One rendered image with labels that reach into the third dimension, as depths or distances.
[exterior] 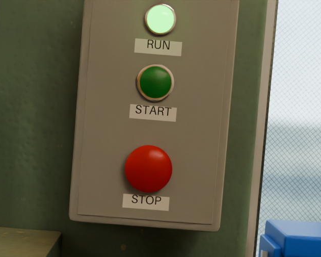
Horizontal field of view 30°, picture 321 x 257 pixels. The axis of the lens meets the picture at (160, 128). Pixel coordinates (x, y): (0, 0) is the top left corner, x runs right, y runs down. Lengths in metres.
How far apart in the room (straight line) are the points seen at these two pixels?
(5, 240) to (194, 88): 0.17
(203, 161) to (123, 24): 0.10
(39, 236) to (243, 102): 0.18
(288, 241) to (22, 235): 0.81
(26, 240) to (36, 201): 0.04
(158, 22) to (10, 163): 0.16
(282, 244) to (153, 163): 0.85
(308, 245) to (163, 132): 0.85
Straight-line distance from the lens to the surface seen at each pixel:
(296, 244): 1.20
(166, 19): 0.38
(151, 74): 0.38
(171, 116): 0.38
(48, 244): 0.42
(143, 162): 0.37
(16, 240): 0.43
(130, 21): 0.38
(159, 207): 0.39
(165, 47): 0.38
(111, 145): 0.38
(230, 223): 0.46
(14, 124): 0.46
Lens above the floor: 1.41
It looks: 3 degrees down
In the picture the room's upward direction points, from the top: 5 degrees clockwise
